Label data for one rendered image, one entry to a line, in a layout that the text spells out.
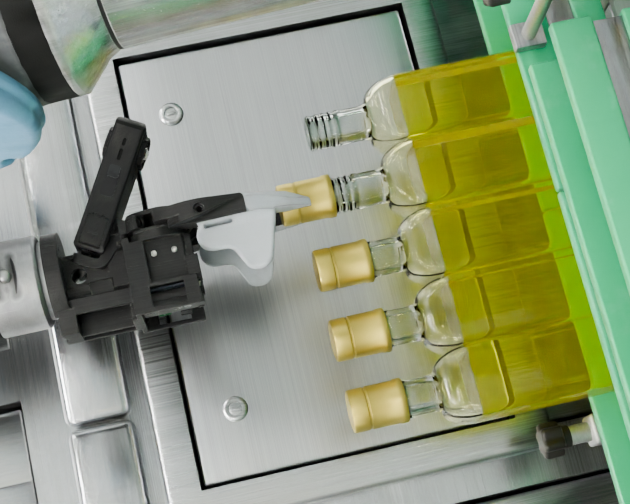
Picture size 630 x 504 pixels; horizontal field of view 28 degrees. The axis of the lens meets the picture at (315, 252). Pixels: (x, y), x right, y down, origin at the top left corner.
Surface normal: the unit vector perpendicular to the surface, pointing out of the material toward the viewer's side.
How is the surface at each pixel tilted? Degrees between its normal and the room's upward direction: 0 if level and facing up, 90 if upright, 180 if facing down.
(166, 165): 90
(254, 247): 84
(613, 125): 90
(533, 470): 90
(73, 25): 132
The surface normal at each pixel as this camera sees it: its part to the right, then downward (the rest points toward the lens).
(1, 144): 0.10, 0.96
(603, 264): 0.04, -0.26
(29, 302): 0.17, 0.33
